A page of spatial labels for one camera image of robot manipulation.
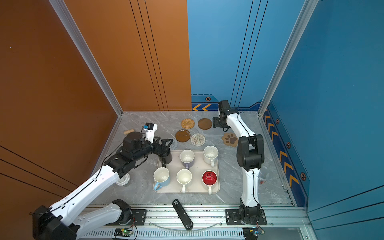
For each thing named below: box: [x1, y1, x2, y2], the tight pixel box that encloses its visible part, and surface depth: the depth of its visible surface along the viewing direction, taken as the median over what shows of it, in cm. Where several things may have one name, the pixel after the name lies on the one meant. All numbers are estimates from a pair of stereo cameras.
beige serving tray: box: [153, 150, 220, 195], surface depth 85 cm
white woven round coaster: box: [190, 133, 206, 147], surface depth 105 cm
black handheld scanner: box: [172, 199, 194, 231], surface depth 75 cm
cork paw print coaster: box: [221, 133, 239, 148], surface depth 105 cm
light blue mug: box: [153, 167, 171, 191], surface depth 81 cm
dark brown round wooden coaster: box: [197, 118, 213, 130], surface depth 115 cm
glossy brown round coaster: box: [175, 129, 191, 143], surface depth 107 cm
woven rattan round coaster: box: [181, 118, 196, 130], surface depth 114 cm
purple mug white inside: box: [180, 149, 196, 169], surface depth 89 cm
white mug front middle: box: [176, 168, 193, 193], surface depth 81 cm
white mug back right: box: [203, 145, 219, 168], surface depth 91 cm
